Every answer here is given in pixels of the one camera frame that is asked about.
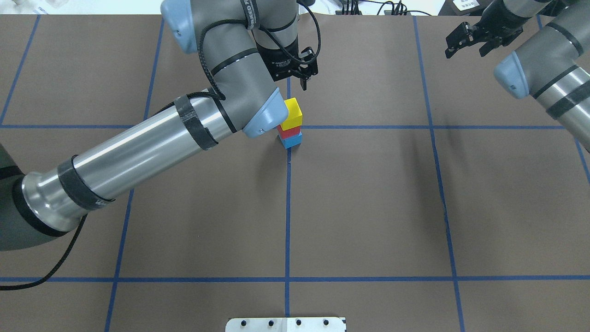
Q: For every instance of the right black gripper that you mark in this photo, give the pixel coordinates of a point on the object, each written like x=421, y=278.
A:
x=503, y=24

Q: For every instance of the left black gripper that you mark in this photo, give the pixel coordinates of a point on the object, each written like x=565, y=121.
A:
x=279, y=59

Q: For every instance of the yellow cube block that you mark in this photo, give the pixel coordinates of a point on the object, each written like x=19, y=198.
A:
x=295, y=115

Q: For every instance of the red cube block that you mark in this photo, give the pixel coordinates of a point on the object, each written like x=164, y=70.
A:
x=291, y=132

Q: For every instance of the blue cube block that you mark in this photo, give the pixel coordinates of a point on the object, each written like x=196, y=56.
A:
x=291, y=141

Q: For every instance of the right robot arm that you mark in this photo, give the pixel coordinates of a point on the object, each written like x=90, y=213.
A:
x=545, y=66

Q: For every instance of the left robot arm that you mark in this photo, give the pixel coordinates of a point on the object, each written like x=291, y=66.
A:
x=244, y=47

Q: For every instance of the blue tape grid lines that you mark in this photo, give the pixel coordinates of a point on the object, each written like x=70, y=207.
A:
x=422, y=198

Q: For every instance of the white mounting plate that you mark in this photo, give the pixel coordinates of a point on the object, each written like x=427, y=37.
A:
x=287, y=324

